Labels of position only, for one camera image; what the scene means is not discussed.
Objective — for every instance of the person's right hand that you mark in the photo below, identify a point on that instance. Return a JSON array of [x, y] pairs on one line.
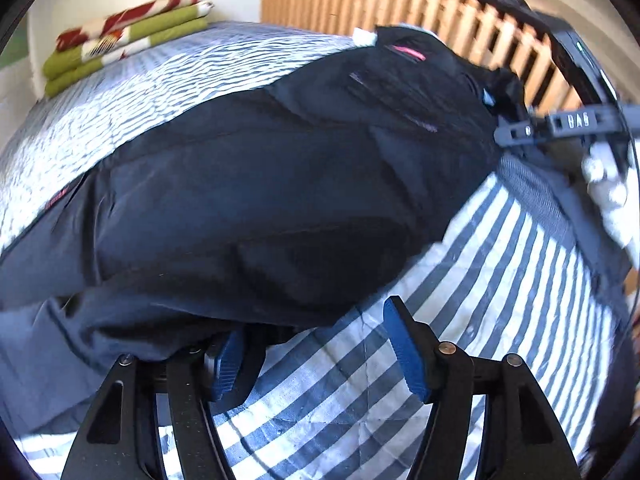
[[607, 195]]

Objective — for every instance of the blue striped quilt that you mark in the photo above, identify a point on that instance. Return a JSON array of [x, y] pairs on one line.
[[500, 310]]

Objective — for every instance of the folded green blanket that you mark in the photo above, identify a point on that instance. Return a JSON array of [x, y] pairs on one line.
[[65, 67]]

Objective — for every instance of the folded red floral blanket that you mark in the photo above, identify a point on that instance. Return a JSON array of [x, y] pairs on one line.
[[145, 10]]

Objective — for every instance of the wooden slatted rail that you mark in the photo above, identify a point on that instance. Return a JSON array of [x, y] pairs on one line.
[[350, 0]]

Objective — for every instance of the black pants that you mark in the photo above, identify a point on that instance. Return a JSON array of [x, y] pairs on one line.
[[250, 185]]

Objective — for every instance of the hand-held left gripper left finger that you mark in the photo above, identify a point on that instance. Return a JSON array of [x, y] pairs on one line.
[[227, 360]]

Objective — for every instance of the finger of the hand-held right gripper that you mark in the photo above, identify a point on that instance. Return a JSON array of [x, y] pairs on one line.
[[520, 130]]

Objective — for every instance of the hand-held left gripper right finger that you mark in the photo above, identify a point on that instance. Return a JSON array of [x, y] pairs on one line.
[[405, 350]]

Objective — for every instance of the light blue cloth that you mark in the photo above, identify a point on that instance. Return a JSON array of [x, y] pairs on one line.
[[364, 36]]

